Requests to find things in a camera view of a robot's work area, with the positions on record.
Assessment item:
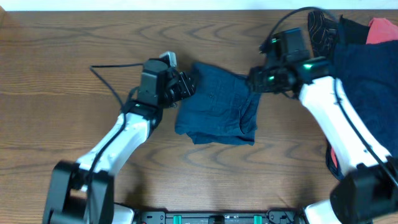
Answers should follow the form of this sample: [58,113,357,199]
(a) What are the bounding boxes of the navy blue shorts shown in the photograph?
[175,62,261,146]

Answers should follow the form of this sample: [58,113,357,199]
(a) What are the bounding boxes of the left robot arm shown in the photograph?
[42,51,195,223]

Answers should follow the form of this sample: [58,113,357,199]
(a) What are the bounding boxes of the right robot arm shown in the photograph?
[248,28,397,223]

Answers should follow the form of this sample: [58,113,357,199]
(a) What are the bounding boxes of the black patterned garment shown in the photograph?
[307,11,338,57]

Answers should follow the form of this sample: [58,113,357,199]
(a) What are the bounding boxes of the plain black garment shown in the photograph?
[338,16,370,45]

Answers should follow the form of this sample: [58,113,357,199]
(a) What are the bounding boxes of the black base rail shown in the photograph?
[132,209,307,224]

